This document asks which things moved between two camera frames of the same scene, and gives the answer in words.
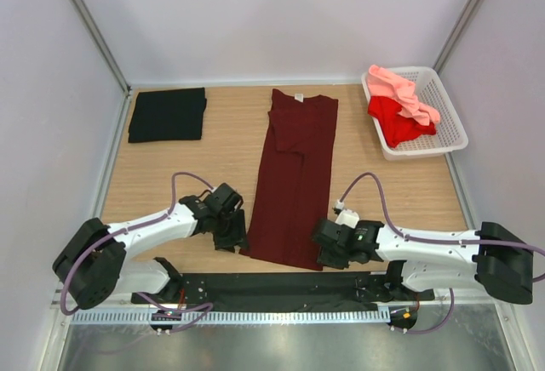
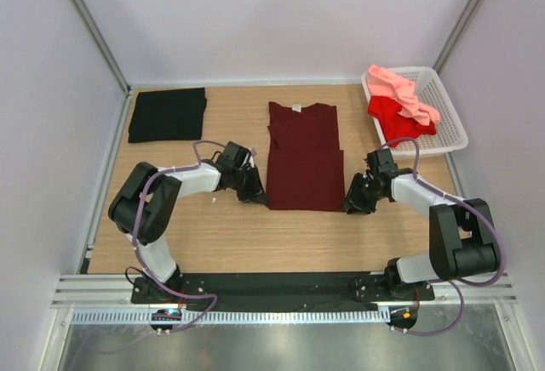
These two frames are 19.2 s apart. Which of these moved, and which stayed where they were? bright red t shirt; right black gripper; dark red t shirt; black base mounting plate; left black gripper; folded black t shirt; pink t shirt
Moved: right black gripper; left black gripper; dark red t shirt
Stayed: black base mounting plate; bright red t shirt; pink t shirt; folded black t shirt
